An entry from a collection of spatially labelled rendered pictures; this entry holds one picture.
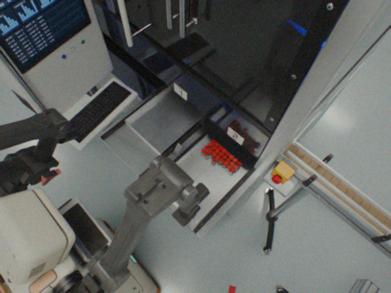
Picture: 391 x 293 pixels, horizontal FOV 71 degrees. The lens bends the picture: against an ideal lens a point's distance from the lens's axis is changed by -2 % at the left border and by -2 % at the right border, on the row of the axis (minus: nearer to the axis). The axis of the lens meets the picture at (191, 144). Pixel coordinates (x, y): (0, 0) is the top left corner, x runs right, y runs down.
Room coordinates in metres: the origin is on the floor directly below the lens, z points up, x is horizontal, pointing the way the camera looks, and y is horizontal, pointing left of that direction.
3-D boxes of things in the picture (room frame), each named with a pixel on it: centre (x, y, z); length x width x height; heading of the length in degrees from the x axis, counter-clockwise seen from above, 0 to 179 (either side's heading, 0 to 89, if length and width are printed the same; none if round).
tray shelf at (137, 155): (0.59, 0.04, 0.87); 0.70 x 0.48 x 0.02; 48
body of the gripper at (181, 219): (0.26, 0.01, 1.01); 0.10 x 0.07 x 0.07; 138
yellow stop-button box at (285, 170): (0.45, -0.40, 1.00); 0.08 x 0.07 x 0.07; 138
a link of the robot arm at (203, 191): (0.29, -0.02, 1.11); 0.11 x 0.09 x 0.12; 138
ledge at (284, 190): (0.47, -0.43, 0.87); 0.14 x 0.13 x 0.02; 138
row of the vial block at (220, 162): (0.52, -0.13, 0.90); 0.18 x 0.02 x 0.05; 48
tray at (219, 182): (0.44, -0.06, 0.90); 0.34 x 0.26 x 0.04; 138
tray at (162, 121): (0.75, 0.12, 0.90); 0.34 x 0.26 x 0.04; 138
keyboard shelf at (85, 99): (0.85, 0.55, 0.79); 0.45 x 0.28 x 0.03; 146
